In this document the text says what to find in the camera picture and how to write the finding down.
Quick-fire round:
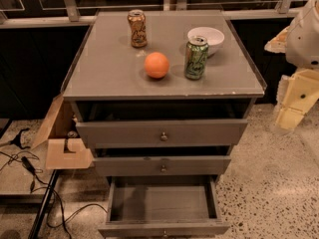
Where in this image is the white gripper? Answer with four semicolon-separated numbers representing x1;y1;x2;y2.
264;7;319;130

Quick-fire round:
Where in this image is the orange fruit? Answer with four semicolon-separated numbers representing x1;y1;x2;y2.
144;52;169;79

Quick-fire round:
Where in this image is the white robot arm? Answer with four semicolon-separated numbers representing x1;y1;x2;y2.
264;0;319;130

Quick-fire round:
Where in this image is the grey drawer cabinet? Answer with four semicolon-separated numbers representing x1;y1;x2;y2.
63;11;265;239

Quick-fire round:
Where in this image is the grey middle drawer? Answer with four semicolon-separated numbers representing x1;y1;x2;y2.
93;155;231;176

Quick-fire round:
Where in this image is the grey drawer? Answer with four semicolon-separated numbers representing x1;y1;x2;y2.
93;155;231;176
99;175;229;239
77;119;247;148

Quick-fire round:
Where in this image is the grey top drawer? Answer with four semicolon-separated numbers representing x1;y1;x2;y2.
77;119;247;148

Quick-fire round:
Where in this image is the grey bottom drawer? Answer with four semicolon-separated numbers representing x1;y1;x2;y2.
99;175;229;239

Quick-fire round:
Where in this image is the white bowl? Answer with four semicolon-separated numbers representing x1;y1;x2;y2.
187;27;225;56

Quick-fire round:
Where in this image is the green soda can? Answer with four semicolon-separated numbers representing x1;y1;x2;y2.
184;36;208;80

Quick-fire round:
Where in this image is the orange soda can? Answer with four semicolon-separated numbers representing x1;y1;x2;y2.
128;9;148;48

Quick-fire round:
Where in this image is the wooden block fixture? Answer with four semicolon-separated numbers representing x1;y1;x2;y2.
31;94;93;169

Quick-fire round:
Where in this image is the black clamp tool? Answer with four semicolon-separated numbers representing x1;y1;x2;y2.
0;127;29;149

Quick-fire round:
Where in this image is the black metal stand leg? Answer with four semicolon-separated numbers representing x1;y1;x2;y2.
28;170;59;239

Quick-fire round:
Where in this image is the black cable on floor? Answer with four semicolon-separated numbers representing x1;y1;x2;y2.
0;149;109;239

